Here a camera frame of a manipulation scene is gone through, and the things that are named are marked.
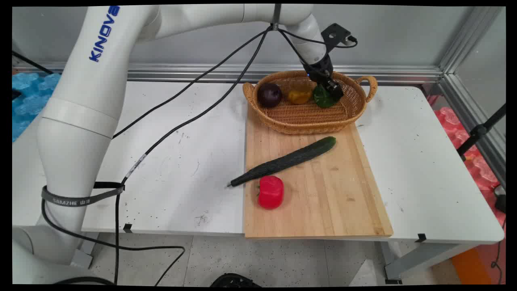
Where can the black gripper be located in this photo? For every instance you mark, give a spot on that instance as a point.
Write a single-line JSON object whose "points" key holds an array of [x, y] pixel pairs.
{"points": [[319, 68]]}

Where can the grey metal table leg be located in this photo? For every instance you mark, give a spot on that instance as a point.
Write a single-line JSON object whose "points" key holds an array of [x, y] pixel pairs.
{"points": [[420, 258], [84, 252]]}

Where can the long dark green cucumber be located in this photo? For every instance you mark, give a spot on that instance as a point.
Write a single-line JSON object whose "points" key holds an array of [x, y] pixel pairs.
{"points": [[286, 161]]}

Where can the red bell pepper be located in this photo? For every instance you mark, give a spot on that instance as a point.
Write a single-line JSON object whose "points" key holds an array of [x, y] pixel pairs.
{"points": [[270, 193]]}

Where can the woven wicker basket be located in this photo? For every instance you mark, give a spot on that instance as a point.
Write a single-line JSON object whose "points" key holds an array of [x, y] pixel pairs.
{"points": [[311, 117]]}

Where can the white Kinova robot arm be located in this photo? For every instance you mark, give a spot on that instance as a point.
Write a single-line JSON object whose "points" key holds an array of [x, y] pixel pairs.
{"points": [[80, 101]]}

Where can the black tripod stand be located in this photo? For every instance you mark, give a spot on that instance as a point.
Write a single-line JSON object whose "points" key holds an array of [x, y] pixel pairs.
{"points": [[478, 131]]}

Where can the red foam mat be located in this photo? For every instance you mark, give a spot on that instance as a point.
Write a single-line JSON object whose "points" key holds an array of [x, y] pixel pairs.
{"points": [[480, 169]]}

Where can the small black table clip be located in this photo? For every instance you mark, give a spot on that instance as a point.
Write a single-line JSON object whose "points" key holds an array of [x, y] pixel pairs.
{"points": [[127, 228], [421, 237]]}

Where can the wooden cutting board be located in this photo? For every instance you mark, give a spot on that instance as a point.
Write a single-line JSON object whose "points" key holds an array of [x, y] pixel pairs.
{"points": [[323, 194]]}

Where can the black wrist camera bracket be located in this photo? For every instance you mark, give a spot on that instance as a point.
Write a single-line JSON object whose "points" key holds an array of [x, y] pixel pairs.
{"points": [[335, 34]]}

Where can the black power adapter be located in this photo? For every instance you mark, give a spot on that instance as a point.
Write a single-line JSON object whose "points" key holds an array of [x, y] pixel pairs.
{"points": [[501, 200]]}

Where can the green bell pepper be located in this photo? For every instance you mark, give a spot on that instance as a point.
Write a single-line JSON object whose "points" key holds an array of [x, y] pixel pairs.
{"points": [[323, 99]]}

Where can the blue foam mat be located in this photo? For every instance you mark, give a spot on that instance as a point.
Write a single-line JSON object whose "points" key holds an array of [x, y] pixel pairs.
{"points": [[30, 101]]}

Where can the yellow bell pepper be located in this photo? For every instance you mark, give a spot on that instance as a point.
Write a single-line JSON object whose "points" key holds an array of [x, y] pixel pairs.
{"points": [[299, 96]]}

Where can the dark purple round fruit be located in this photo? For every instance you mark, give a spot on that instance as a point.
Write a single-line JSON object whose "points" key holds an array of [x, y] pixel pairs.
{"points": [[270, 95]]}

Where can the black round floor object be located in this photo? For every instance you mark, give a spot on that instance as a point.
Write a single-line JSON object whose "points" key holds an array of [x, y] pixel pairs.
{"points": [[236, 281]]}

